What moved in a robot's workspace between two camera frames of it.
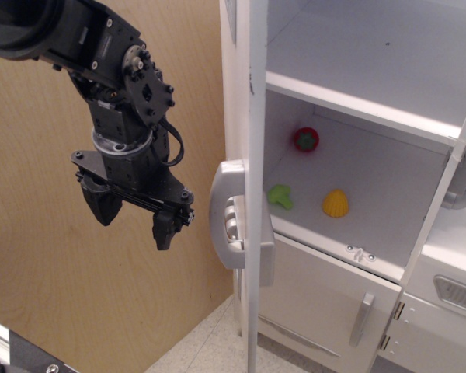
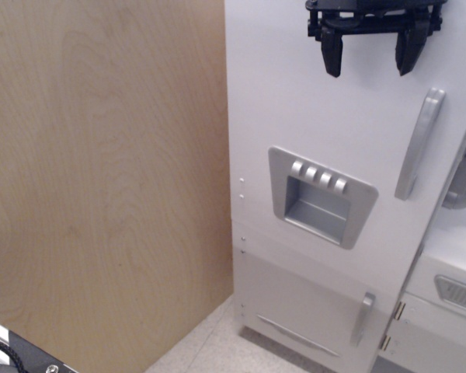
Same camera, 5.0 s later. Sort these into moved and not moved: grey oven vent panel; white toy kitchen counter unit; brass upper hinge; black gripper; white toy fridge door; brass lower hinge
Moved: black gripper; white toy fridge door
Not moved: white toy kitchen counter unit; brass lower hinge; grey oven vent panel; brass upper hinge
